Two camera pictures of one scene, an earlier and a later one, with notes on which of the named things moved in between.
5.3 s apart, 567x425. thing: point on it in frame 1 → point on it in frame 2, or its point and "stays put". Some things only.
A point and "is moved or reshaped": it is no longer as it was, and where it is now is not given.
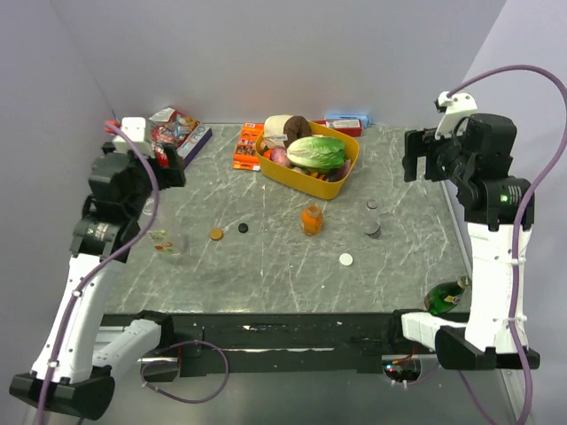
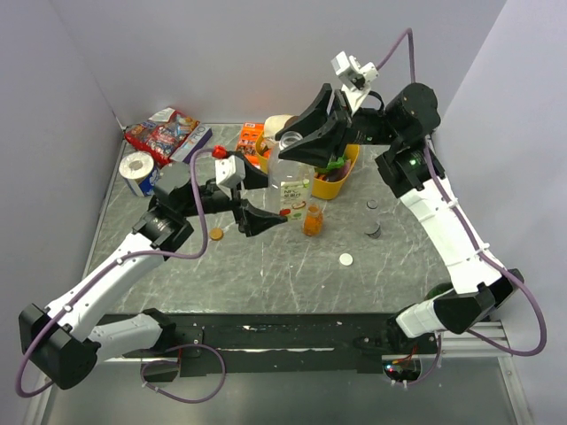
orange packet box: (245, 156) stays put
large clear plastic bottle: (169, 233) is moved or reshaped
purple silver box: (194, 143) stays put
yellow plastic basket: (321, 189) stays put
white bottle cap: (345, 258) stays put
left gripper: (171, 175) → (254, 220)
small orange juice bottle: (312, 220) stays put
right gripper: (415, 146) → (319, 149)
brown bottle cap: (216, 234) stays put
